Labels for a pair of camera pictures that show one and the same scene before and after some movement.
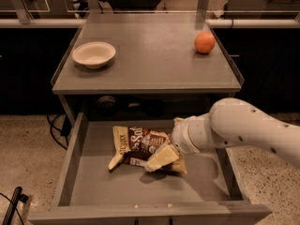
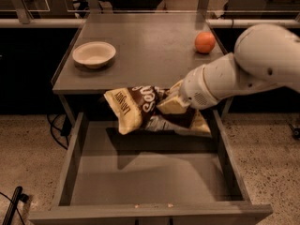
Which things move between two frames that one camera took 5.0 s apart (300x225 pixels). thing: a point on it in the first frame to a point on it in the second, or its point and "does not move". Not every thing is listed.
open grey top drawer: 209,193 does not move
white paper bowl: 94,54 does not move
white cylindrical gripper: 180,139 to 195,87
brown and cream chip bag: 134,145 to 136,109
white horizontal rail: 255,22 does not move
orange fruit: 204,42 does not move
